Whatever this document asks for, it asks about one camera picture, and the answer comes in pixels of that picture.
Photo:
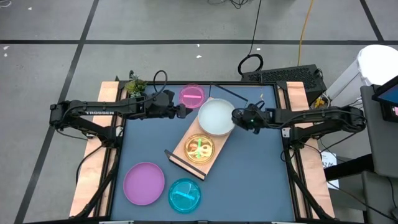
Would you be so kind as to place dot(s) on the green transparent plate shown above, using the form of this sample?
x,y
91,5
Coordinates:
x,y
199,146

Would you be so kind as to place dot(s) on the black monitor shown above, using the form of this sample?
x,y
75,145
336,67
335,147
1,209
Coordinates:
x,y
388,98

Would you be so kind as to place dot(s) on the white bin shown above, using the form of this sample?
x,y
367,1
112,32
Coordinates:
x,y
373,65

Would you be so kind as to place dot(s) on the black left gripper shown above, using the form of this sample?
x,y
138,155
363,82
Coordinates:
x,y
175,112

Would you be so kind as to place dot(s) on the cyan transparent plate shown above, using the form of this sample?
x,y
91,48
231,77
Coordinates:
x,y
184,202

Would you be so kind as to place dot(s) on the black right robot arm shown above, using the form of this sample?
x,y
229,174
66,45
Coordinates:
x,y
326,116

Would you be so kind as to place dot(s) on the pink transparent plate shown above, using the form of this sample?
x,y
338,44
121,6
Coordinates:
x,y
192,101

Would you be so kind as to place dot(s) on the wooden side board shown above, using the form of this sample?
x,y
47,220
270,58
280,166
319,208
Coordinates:
x,y
311,186
90,174

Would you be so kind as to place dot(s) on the pale blue plate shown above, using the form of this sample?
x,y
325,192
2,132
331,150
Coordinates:
x,y
216,116

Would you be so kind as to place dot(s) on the artificial green plant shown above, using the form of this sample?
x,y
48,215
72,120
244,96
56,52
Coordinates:
x,y
136,86

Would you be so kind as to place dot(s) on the black table frame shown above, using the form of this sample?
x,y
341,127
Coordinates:
x,y
171,222

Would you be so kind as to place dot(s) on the yellow plug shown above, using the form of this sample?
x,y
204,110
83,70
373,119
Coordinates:
x,y
318,103

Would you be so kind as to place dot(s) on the black computer case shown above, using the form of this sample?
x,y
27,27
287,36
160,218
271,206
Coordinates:
x,y
289,76

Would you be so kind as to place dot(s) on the black metal beam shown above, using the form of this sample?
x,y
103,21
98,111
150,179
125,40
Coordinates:
x,y
348,168

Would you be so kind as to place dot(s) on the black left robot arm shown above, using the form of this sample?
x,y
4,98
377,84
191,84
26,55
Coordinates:
x,y
93,112

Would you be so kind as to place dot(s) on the orange transparent plate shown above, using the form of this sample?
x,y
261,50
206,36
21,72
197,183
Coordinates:
x,y
191,155

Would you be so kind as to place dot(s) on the white paper sheet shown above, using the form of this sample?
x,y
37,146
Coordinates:
x,y
329,161

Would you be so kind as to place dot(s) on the grey cabinet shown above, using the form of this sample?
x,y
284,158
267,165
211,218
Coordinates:
x,y
384,146

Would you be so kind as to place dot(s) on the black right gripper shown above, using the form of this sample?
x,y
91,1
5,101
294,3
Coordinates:
x,y
255,119

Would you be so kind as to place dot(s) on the purple plate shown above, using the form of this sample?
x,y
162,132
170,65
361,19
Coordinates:
x,y
144,183

